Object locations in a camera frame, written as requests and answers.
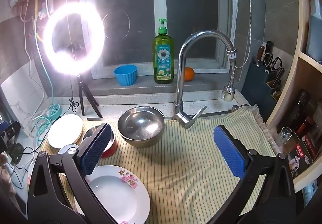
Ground dark round object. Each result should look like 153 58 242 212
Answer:
9 143 25 164

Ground red steel-lined bowl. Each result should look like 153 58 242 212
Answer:
83 125 118 159

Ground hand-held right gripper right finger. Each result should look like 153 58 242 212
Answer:
206 125 298 224

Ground black ring light cable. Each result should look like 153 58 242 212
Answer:
69 73 80 114

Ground dark glass bottle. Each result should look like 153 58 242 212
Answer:
287 89 310 134

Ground wooden shelf cabinet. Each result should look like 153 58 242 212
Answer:
264 0 322 192

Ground black tripod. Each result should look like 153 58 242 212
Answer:
75 74 103 119

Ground black-handled knife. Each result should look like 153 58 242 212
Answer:
264 41 274 56

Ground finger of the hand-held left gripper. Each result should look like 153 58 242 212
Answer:
0 121 21 154

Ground blue ribbed cup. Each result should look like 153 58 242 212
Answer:
114 65 138 87

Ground dark knife block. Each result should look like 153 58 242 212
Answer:
248 61 283 116

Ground chrome faucet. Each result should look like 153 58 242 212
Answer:
173 30 237 129

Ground orange fruit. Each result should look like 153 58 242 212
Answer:
184 67 195 82

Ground striped yellow cloth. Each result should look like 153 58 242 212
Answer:
40 104 277 224

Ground plain white plate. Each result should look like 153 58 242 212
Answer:
47 114 83 149

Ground red and black box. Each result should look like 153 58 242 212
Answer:
288 133 320 179

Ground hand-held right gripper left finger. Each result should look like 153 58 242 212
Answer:
27 123 119 224

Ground flexible faucet sprayer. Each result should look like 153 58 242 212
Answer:
221 48 238 102

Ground teal hose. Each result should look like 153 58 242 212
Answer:
34 10 62 142

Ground green dish soap bottle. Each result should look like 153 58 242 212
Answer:
152 19 174 84

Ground large stainless steel bowl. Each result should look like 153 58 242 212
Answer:
117 106 166 148

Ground black-handled scissors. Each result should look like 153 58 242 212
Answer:
263 53 283 74

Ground white cable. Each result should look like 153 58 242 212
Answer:
22 7 47 122

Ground window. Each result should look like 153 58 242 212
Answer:
80 0 239 80

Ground white plastic jug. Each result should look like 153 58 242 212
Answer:
305 0 322 62

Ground bead pull chain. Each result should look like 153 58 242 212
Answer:
236 0 252 69

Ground small clear glass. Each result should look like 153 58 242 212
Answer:
275 127 292 146

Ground brown-handled knife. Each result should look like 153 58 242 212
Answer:
255 45 265 67

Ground white floral plate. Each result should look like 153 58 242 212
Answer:
84 165 151 224

